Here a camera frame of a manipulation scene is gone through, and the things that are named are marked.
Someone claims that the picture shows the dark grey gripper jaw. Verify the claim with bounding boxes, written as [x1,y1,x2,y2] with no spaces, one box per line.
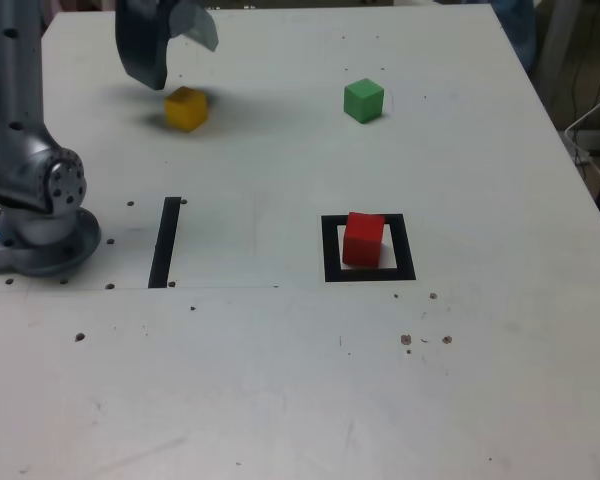
[114,0,174,91]

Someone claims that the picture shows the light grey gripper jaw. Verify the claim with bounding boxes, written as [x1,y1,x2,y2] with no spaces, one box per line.
[168,0,220,52]

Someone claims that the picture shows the yellow cube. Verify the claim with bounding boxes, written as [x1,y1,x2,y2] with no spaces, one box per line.
[163,85,210,134]

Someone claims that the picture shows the green cube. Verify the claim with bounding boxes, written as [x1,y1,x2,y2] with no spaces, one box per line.
[343,77,385,125]

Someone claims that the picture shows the red cube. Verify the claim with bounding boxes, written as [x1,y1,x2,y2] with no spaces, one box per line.
[341,211,386,269]

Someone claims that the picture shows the black tape square outline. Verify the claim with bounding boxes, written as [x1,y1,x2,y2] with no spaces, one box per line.
[320,213,417,283]

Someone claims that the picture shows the black tape strip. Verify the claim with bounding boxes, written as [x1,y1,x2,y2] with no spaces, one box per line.
[147,196,183,290]

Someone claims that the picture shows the person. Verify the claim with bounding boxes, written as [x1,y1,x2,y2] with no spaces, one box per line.
[494,0,537,71]

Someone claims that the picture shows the pale metal stand leg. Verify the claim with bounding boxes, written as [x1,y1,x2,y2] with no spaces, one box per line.
[537,0,574,101]

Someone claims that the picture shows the white cable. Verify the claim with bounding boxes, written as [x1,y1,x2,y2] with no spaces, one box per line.
[563,82,600,189]

